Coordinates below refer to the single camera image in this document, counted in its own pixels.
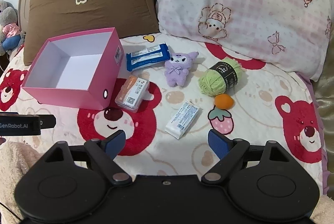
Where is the orange ball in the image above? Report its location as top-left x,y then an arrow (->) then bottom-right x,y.
214,94 -> 234,110

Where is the pink cardboard box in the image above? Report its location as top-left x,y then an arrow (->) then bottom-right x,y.
22,28 -> 124,111

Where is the orange label plastic box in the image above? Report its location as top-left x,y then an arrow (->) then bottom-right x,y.
115,75 -> 149,112

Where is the person left hand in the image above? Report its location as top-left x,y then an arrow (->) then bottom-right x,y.
0,137 -> 6,145

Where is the blue wet wipes pack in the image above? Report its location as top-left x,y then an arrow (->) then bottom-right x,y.
126,43 -> 170,72

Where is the brown embroidered pillow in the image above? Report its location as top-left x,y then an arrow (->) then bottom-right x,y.
23,0 -> 158,66

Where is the green yarn ball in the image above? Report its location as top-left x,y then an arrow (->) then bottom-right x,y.
197,57 -> 248,97

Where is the pink checked cartoon pillow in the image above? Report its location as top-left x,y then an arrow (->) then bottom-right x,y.
156,0 -> 332,81

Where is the white tissue pack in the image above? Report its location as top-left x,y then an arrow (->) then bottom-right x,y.
165,101 -> 200,140

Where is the purple Kuromi plush toy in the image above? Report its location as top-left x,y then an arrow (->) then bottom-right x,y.
164,51 -> 199,87

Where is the grey plush doll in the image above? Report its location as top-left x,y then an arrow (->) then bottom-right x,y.
1,0 -> 25,56

